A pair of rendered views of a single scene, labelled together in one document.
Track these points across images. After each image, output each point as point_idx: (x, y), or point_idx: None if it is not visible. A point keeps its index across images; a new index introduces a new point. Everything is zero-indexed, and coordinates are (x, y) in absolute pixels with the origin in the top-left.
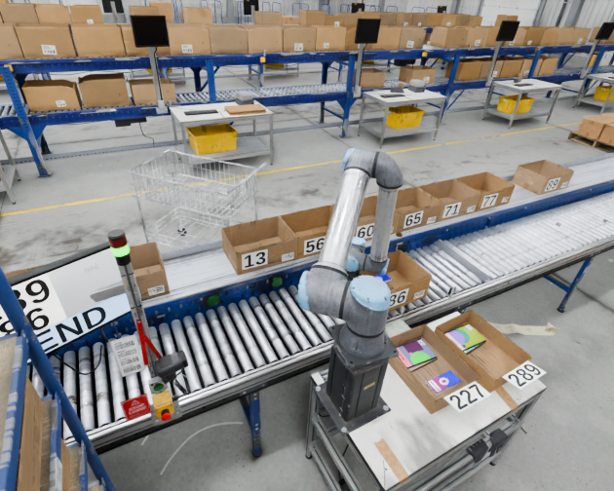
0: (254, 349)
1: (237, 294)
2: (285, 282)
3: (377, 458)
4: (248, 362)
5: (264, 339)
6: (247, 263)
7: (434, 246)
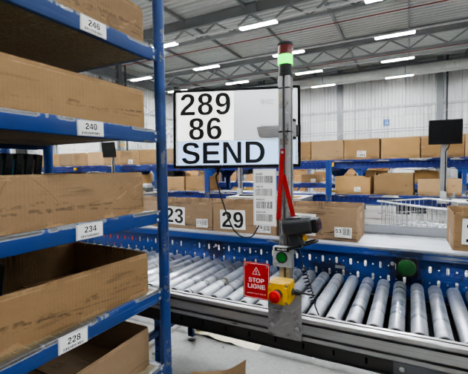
0: (443, 321)
1: (447, 280)
2: None
3: None
4: (421, 326)
5: (467, 321)
6: None
7: None
